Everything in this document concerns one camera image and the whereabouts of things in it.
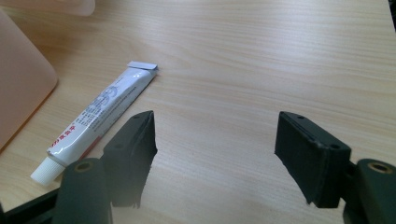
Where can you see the pink plastic container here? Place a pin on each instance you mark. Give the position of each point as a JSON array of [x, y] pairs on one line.
[[21, 81]]

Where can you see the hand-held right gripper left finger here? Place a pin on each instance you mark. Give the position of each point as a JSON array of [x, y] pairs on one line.
[[129, 155]]

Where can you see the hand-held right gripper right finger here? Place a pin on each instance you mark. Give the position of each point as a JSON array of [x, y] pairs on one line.
[[314, 155]]

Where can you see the white ointment tube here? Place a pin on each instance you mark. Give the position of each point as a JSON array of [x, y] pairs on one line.
[[99, 116]]

